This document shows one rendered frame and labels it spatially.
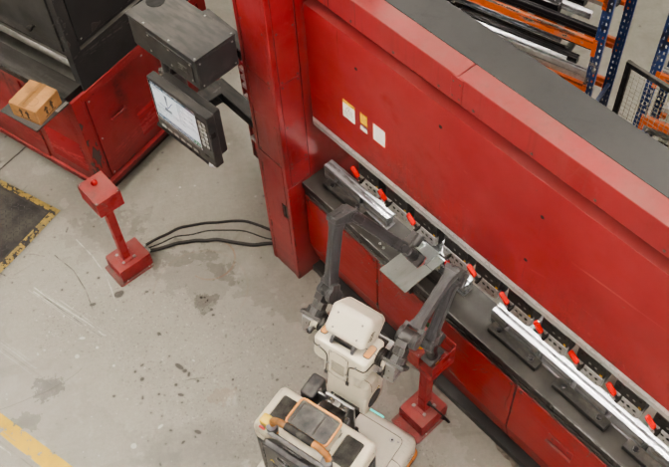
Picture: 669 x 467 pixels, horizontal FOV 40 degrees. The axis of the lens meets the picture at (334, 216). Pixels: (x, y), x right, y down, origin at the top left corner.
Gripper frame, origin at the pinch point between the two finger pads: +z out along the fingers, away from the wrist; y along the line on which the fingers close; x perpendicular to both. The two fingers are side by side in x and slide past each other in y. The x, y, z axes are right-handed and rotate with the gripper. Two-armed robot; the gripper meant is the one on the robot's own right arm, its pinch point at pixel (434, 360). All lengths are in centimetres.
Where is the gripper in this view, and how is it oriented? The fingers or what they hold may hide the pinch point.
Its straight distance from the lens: 454.5
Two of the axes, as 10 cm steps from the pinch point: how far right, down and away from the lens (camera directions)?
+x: -6.9, -5.6, 4.6
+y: 6.9, -7.0, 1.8
